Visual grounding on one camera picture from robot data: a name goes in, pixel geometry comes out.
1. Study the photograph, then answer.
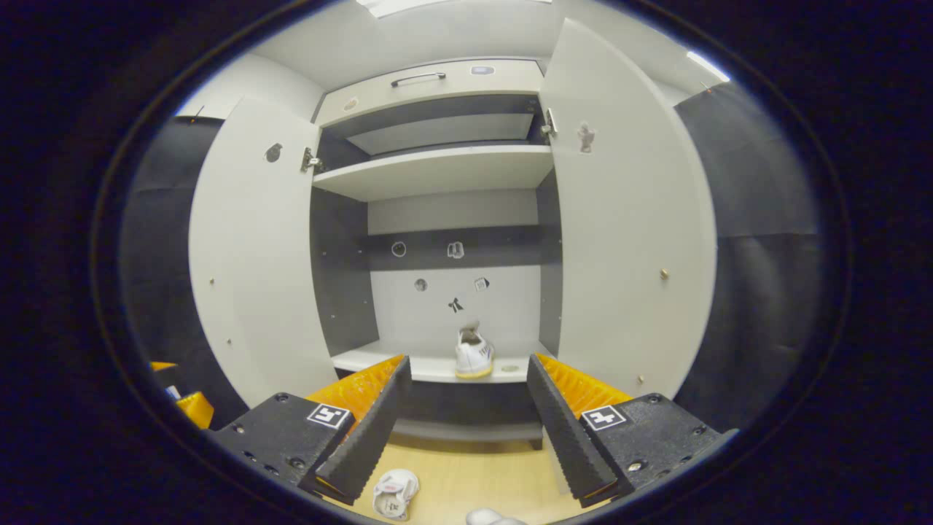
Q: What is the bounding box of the grey shoe cabinet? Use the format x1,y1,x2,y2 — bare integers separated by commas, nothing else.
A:
188,18,719,446

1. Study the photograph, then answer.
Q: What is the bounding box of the white shoe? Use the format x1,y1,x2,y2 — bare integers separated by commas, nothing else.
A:
455,321,495,380
372,469,421,521

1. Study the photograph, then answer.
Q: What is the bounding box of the black backdrop cloth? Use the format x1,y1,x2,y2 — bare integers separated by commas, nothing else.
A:
120,82,821,431

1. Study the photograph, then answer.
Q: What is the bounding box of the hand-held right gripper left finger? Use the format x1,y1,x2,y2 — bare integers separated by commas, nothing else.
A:
210,355,413,505

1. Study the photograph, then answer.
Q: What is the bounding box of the grey cabinet door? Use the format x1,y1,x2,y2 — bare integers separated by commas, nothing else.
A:
538,18,719,409
188,98,340,409

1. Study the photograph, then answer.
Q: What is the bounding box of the grey cabinet shelf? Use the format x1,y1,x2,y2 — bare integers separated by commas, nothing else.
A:
312,144,555,203
332,339,547,385

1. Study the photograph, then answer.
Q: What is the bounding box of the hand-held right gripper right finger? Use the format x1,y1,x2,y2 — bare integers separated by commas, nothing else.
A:
526,354,737,509

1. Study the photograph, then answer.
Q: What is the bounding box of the grey cabinet drawer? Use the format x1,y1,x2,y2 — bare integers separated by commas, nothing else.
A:
315,58,546,128

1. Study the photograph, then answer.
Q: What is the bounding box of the ceiling light panel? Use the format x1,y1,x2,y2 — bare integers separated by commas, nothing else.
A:
357,0,551,19

